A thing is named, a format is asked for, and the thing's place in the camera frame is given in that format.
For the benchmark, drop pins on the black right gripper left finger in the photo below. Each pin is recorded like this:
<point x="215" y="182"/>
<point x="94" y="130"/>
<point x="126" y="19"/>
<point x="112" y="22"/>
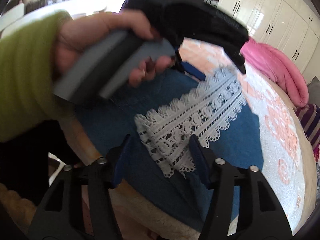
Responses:
<point x="78" y="204"/>

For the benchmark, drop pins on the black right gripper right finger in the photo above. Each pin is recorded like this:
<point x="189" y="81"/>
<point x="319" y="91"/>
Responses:
<point x="243" y="204"/>

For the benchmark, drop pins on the blue denim pants lace trim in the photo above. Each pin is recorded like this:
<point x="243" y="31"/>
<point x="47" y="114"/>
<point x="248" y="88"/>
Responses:
<point x="160" y="116"/>

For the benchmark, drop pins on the green sleeved left forearm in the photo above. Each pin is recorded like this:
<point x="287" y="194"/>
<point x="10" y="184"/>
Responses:
<point x="27" y="64"/>

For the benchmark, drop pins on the left hand red nails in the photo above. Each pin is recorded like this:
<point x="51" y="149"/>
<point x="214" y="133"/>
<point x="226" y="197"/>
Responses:
<point x="75" y="36"/>

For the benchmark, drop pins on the peach white fleece blanket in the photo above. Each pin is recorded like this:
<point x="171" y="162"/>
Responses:
<point x="289" y="165"/>

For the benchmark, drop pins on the white desk with clutter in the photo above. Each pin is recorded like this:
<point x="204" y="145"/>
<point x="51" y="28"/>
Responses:
<point x="50" y="2"/>

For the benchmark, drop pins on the white wardrobe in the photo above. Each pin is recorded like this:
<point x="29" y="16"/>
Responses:
<point x="288" y="25"/>

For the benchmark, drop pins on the striped purple pillow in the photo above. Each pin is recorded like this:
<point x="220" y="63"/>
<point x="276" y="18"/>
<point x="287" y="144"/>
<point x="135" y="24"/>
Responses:
<point x="309" y="120"/>

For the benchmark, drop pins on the pink comforter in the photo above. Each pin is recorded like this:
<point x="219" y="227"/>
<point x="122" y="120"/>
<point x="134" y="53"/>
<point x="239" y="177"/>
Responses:
<point x="276" y="66"/>

